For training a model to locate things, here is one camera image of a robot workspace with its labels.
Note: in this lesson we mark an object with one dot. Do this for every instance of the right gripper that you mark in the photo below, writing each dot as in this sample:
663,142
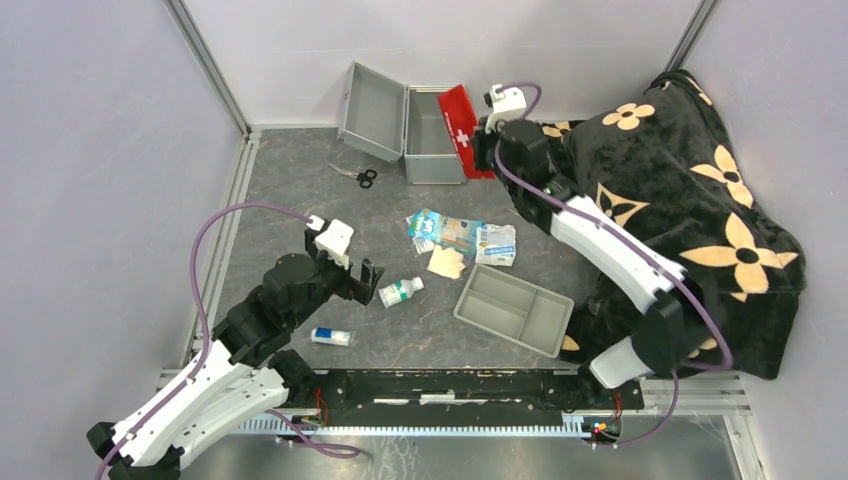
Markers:
481,140

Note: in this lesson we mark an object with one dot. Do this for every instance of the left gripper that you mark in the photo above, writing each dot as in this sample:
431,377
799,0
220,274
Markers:
363,290

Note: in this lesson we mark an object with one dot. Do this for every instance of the red first aid pouch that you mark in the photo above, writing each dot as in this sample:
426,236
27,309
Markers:
460,120

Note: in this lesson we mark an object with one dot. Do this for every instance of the white green-label bottle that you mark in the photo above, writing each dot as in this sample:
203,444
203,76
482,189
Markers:
400,291

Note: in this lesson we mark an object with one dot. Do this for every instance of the blue white small box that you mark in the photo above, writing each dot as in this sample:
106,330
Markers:
329,336

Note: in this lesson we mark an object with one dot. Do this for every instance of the white gauze packet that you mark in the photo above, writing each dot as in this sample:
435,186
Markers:
495,245

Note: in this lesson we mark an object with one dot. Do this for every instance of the grey metal case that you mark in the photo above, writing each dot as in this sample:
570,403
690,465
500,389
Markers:
397,122

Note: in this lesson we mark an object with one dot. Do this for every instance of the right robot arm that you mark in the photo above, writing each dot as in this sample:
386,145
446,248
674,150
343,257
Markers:
518,153

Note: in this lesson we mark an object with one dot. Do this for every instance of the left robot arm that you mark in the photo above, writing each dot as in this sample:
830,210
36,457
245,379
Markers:
244,368

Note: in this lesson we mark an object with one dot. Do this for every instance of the blue cotton ball bag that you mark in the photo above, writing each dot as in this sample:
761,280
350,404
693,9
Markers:
445,231

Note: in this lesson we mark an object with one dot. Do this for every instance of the grey divider tray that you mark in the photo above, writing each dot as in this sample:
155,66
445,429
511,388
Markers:
514,309

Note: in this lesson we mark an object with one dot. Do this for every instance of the black floral blanket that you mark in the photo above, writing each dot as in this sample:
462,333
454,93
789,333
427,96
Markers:
662,167

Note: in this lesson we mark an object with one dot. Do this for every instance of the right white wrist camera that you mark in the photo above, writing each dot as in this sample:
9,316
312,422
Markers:
506,103

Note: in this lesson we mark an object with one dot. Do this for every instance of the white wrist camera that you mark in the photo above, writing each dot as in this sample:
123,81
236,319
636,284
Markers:
506,103
332,237

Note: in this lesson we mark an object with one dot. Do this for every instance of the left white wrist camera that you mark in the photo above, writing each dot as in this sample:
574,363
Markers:
332,237

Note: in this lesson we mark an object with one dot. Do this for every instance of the black handled scissors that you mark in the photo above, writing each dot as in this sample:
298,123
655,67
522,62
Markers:
364,179

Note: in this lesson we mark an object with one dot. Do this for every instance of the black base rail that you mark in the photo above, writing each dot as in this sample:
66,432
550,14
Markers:
460,398

